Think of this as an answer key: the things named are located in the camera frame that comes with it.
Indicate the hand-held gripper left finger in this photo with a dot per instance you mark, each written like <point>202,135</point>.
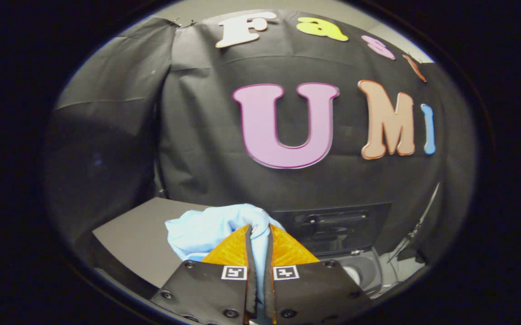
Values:
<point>211,289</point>

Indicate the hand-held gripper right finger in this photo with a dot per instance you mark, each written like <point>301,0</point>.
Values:
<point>314,289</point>

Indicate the light blue garment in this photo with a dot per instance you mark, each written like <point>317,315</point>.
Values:
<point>206,230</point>

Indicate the dark washing machine lid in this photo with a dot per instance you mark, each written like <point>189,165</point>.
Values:
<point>332,225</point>

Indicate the dark cabinet with beige door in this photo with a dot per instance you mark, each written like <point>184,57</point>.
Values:
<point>138,243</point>

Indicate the thin light stand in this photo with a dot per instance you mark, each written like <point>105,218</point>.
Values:
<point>406,241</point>

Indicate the black backdrop cloth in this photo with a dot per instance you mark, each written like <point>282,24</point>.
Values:
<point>206,135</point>

